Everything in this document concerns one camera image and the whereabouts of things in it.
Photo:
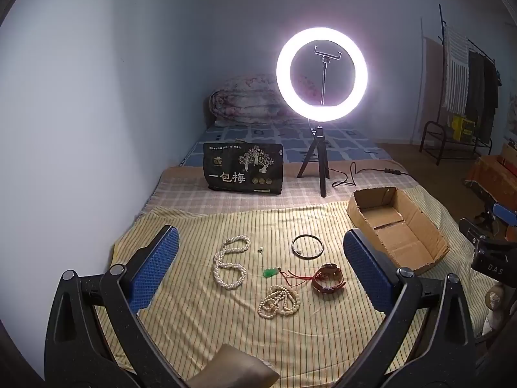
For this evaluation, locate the black metal clothes rack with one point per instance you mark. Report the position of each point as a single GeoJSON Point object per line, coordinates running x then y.
{"type": "Point", "coordinates": [441, 20]}

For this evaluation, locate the dark green garment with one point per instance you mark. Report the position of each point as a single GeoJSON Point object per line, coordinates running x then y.
{"type": "Point", "coordinates": [475, 85]}

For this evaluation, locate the tan cloth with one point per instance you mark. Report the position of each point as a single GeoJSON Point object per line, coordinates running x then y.
{"type": "Point", "coordinates": [234, 367]}

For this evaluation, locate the folded floral quilt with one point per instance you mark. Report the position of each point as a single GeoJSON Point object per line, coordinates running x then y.
{"type": "Point", "coordinates": [242, 101]}

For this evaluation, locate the yellow striped cloth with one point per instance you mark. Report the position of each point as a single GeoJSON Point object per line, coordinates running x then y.
{"type": "Point", "coordinates": [202, 311]}

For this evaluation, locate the black tripod legs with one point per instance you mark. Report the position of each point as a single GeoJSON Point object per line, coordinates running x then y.
{"type": "Point", "coordinates": [322, 169]}

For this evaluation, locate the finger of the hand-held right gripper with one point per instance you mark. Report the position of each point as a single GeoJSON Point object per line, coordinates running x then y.
{"type": "Point", "coordinates": [507, 214]}

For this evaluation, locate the black printed snack bag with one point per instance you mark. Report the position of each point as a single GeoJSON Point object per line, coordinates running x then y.
{"type": "Point", "coordinates": [242, 169]}

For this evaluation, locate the pale bundle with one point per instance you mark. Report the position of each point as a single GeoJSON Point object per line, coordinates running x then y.
{"type": "Point", "coordinates": [493, 303]}

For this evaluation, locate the brown box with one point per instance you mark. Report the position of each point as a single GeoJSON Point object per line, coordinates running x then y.
{"type": "Point", "coordinates": [492, 173]}

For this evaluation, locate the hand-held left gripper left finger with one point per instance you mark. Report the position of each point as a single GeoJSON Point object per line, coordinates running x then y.
{"type": "Point", "coordinates": [155, 266]}

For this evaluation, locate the black garment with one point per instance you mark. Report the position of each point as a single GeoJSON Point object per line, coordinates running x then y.
{"type": "Point", "coordinates": [490, 97]}

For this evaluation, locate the black phone holder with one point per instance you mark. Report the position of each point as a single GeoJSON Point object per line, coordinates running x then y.
{"type": "Point", "coordinates": [323, 81]}

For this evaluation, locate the yellow box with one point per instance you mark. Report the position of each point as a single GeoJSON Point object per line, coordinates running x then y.
{"type": "Point", "coordinates": [463, 128]}

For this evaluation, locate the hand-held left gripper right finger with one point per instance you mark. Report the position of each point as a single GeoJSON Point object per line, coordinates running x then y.
{"type": "Point", "coordinates": [365, 270]}

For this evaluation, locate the blue patterned bed sheet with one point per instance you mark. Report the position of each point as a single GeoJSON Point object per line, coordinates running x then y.
{"type": "Point", "coordinates": [262, 133]}

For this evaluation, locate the beige checked blanket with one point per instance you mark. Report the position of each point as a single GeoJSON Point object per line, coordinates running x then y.
{"type": "Point", "coordinates": [181, 198]}

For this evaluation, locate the white striped towel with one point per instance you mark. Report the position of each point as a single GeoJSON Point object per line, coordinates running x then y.
{"type": "Point", "coordinates": [454, 72]}

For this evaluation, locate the cardboard box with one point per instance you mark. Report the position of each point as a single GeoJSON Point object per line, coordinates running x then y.
{"type": "Point", "coordinates": [396, 234]}

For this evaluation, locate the blue bangle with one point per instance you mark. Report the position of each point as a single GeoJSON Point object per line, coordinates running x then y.
{"type": "Point", "coordinates": [293, 245]}

